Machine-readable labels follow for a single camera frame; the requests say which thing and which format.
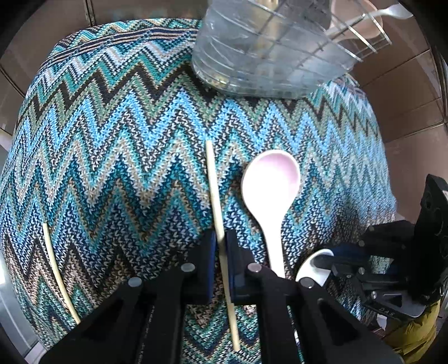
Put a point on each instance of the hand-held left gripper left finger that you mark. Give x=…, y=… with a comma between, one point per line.
x=210, y=266

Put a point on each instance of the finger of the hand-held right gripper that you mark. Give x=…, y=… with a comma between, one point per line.
x=381, y=294
x=350, y=252

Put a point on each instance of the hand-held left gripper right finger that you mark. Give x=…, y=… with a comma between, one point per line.
x=233, y=269

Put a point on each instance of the white plastic spoon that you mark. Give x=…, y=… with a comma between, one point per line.
x=392, y=12
x=271, y=178
x=309, y=266

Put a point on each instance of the zigzag knitted cloth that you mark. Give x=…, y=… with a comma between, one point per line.
x=122, y=157

